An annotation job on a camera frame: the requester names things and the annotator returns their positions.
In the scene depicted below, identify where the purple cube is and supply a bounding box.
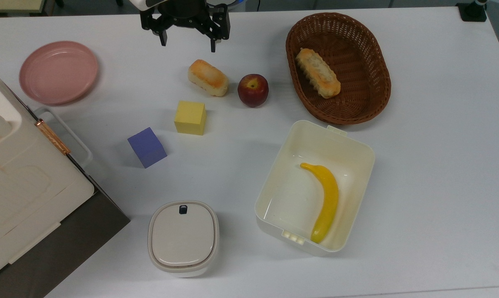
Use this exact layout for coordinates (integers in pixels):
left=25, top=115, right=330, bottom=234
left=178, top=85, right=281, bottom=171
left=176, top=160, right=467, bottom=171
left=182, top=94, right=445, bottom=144
left=127, top=127, right=168, bottom=169

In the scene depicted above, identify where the yellow banana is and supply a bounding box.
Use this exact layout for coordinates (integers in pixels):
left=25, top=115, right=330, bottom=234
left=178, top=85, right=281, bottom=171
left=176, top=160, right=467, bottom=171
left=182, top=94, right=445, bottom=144
left=300, top=162, right=340, bottom=244

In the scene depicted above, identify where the toasted bread roll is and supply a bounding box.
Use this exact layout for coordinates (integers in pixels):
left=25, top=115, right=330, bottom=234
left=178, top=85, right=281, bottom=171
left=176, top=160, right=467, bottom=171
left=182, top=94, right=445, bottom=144
left=188, top=59, right=229, bottom=97

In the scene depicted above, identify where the white plastic container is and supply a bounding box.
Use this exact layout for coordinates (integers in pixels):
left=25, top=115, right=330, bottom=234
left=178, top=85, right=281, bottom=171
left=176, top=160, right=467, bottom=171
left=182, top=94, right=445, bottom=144
left=254, top=120, right=376, bottom=256

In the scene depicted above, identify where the pink plate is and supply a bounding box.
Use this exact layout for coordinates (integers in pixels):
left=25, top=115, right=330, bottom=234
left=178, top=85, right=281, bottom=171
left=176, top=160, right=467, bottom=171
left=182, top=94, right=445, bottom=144
left=19, top=41, right=99, bottom=106

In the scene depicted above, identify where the long ridged bread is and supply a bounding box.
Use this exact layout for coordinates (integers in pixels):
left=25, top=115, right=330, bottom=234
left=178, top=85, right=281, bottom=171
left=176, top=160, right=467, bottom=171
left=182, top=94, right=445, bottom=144
left=295, top=48, right=341, bottom=99

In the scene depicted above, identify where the yellow cube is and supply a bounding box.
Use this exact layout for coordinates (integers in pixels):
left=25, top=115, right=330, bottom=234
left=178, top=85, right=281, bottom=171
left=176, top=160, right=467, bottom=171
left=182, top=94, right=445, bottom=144
left=174, top=101, right=207, bottom=136

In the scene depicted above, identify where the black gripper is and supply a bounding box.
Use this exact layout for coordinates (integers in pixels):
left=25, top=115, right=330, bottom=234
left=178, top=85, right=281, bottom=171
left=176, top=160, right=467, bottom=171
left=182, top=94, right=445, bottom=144
left=140, top=0, right=231, bottom=53

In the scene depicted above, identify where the brown wicker basket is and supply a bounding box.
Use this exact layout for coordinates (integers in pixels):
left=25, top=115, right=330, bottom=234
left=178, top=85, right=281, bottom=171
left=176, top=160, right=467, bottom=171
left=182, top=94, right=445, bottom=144
left=285, top=12, right=392, bottom=125

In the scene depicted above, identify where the white lidded bin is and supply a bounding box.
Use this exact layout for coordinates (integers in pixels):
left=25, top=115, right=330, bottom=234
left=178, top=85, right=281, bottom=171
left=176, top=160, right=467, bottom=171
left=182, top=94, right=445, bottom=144
left=147, top=201, right=220, bottom=278

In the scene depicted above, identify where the clear box handle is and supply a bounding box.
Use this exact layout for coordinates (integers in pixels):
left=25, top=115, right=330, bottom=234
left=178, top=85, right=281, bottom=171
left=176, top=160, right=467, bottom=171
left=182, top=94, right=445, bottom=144
left=35, top=108, right=94, bottom=167

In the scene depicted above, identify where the cream toy cabinet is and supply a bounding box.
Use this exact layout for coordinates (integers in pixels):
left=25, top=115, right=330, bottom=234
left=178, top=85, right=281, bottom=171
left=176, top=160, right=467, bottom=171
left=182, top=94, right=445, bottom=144
left=0, top=64, right=95, bottom=282

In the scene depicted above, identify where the copper door handle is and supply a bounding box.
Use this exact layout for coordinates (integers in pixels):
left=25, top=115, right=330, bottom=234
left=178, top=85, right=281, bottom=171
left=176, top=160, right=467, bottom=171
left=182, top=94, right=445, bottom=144
left=35, top=119, right=71, bottom=156

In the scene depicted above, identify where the red apple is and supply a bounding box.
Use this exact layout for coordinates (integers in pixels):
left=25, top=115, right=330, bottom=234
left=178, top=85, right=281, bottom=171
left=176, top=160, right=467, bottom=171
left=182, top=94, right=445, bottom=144
left=237, top=74, right=269, bottom=108

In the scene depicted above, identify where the dark brown box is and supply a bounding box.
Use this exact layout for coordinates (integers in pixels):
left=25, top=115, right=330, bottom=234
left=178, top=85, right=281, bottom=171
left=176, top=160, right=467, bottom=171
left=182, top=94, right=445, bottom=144
left=0, top=166, right=131, bottom=298

